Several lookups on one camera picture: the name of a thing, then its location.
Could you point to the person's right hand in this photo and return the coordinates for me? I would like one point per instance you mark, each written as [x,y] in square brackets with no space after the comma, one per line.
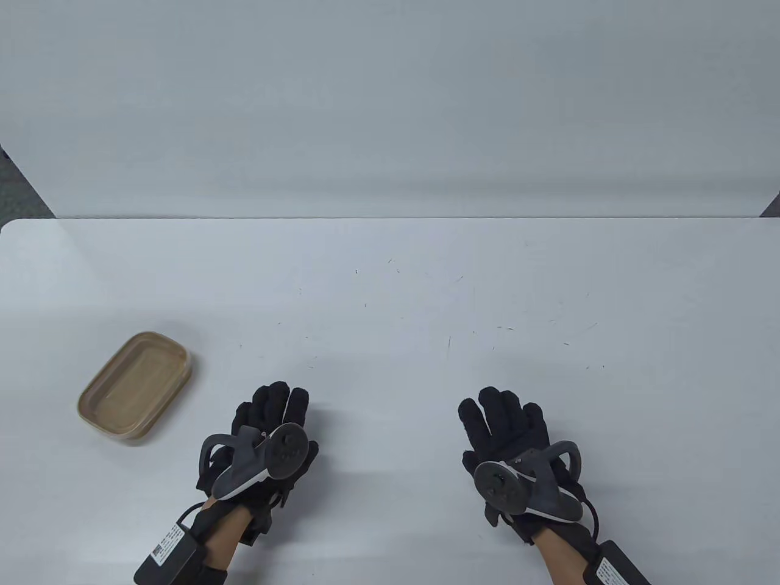
[503,420]

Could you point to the person's left hand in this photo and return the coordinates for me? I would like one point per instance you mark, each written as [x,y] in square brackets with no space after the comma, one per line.
[274,405]

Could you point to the tan rectangular tray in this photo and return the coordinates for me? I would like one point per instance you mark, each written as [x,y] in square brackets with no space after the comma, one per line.
[135,381]

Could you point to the person's right forearm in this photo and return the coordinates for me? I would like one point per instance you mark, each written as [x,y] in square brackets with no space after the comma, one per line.
[560,557]

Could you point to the person's left forearm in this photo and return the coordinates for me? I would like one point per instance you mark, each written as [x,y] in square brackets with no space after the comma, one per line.
[226,536]

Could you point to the black wrist box with label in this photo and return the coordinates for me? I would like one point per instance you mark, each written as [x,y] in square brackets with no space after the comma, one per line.
[170,551]
[618,567]

